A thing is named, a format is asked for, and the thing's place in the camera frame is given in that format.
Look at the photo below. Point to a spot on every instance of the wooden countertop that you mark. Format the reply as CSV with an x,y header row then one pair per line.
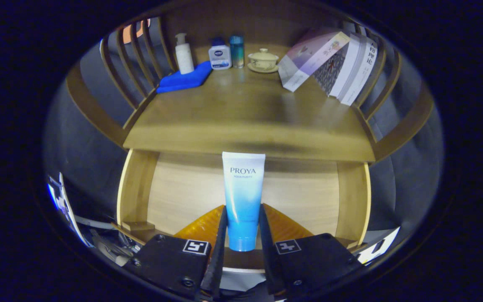
x,y
245,113

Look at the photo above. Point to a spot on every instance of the wooden drawer with black knob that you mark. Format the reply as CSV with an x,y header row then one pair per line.
x,y
183,193

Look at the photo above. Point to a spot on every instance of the white book black lettering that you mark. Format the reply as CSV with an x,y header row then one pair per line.
x,y
365,67

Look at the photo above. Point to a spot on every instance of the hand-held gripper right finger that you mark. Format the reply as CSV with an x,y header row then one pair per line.
x,y
265,251

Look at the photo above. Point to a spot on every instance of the blue folded cloth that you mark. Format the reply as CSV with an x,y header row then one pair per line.
x,y
183,79

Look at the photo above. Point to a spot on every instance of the wooden cabinet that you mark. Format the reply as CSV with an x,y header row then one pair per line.
x,y
90,110

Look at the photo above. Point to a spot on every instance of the white lotion bottle blue cap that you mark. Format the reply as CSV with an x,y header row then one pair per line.
x,y
219,56

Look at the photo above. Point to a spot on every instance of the beige lidded teacup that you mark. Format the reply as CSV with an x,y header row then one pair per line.
x,y
263,61

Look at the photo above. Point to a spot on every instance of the teal bottle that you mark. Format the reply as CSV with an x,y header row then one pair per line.
x,y
237,52

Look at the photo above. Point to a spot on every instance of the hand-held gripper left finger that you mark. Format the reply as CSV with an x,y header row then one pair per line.
x,y
220,251

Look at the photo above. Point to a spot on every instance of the white pump bottle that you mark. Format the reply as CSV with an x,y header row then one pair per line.
x,y
184,56

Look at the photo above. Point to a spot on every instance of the dark patterned book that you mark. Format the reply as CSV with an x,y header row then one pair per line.
x,y
329,73

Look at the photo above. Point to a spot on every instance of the blue white cosmetic tube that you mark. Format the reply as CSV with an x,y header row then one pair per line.
x,y
243,197

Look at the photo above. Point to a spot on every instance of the plain white book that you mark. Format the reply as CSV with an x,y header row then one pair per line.
x,y
346,71

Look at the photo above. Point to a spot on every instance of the white black object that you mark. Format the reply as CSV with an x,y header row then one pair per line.
x,y
380,245

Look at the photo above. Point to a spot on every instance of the purple white book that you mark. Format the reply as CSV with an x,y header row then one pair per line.
x,y
308,58

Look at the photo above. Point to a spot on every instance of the white device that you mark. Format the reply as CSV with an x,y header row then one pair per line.
x,y
63,201

